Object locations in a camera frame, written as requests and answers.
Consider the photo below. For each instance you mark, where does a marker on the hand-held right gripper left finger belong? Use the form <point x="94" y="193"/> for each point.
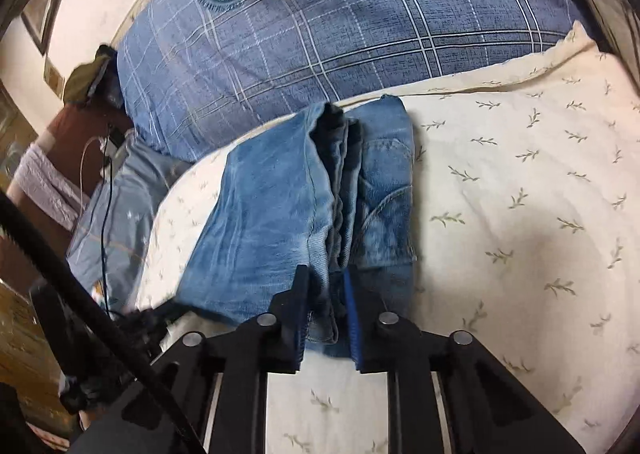
<point x="299" y="329"/>

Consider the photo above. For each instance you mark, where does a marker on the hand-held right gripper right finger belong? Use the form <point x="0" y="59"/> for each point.
<point x="352" y="329"/>

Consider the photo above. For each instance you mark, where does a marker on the blue denim pants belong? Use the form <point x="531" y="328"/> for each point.
<point x="270" y="224"/>

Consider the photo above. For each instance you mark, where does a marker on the grey-blue star-print pillow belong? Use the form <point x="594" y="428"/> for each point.
<point x="130" y="214"/>

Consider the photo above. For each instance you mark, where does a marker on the white leaf-print blanket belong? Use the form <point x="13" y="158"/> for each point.
<point x="500" y="214"/>

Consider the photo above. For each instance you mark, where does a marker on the white power strip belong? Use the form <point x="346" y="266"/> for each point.
<point x="116" y="154"/>

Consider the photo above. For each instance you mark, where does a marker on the dark denim cloth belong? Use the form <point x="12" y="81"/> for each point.
<point x="111" y="84"/>

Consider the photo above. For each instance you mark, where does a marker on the olive green cloth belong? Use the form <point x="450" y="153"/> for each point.
<point x="82" y="77"/>

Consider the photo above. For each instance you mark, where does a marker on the blue plaid pillow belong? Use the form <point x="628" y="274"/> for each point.
<point x="325" y="24"/>

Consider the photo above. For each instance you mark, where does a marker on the small light picture frame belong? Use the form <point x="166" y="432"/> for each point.
<point x="52" y="75"/>

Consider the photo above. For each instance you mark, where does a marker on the dark picture frame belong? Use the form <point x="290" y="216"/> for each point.
<point x="42" y="9"/>

